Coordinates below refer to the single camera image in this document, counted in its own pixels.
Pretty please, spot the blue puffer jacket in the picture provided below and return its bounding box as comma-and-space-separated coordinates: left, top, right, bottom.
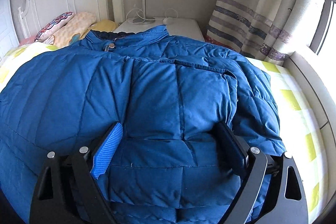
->
1, 26, 285, 223

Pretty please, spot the white and yellow checked bedsheet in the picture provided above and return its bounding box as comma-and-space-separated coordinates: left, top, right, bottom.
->
1, 43, 329, 223

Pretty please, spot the peach textured pillow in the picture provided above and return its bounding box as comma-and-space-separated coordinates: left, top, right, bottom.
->
44, 12, 97, 48

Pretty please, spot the floral patterned pillow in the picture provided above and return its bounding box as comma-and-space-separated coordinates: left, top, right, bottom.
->
34, 11, 75, 42

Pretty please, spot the yellow pillow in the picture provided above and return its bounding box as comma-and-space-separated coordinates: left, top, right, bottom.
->
80, 19, 118, 39

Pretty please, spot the white wardrobe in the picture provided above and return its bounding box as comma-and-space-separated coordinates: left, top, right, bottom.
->
0, 0, 19, 60

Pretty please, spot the white bedside table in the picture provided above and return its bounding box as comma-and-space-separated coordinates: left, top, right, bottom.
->
114, 18, 205, 42

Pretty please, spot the silver lamp pole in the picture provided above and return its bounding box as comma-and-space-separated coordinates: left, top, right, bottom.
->
132, 0, 155, 24

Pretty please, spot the striped nautical curtain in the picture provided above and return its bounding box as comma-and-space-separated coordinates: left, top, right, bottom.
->
206, 0, 325, 64

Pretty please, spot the window frame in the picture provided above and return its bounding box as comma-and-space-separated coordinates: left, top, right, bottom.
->
309, 0, 335, 55

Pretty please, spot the white charging cable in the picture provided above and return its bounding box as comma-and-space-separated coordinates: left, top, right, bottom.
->
125, 4, 180, 28

